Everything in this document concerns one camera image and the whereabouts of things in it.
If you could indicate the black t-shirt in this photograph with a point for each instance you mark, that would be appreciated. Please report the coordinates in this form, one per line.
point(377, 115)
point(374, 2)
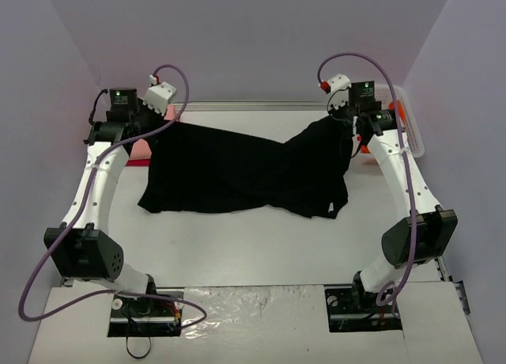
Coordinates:
point(211, 171)

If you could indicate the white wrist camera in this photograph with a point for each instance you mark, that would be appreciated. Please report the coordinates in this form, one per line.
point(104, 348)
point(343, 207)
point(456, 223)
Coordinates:
point(338, 88)
point(159, 95)

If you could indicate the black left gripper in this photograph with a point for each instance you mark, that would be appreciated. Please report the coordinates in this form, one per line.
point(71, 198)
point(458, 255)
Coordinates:
point(154, 121)

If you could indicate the white plastic basket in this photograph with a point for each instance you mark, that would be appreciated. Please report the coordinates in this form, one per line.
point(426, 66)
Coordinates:
point(383, 94)

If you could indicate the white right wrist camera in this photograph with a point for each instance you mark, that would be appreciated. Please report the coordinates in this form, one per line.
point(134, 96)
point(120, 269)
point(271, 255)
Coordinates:
point(338, 88)

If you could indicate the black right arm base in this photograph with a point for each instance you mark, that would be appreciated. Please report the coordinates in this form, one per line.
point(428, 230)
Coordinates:
point(344, 315)

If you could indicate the folded red t-shirt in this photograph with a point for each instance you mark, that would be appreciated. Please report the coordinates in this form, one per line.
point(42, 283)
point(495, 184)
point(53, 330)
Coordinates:
point(138, 163)

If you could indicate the folded pink t-shirt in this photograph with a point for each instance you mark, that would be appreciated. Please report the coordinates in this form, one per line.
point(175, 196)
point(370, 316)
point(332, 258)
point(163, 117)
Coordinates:
point(141, 150)

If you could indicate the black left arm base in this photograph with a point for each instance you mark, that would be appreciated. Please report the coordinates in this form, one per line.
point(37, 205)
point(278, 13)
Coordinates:
point(144, 317)

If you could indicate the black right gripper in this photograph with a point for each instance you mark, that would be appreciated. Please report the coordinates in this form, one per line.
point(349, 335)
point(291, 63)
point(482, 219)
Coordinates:
point(347, 119)

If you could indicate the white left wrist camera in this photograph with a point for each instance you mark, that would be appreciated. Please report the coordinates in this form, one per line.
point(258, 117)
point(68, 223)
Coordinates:
point(159, 95)

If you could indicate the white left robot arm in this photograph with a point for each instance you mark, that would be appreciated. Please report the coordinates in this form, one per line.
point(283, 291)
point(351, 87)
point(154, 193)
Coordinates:
point(80, 247)

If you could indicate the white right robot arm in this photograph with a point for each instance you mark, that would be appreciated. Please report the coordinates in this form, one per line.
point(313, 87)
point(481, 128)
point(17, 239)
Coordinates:
point(424, 228)

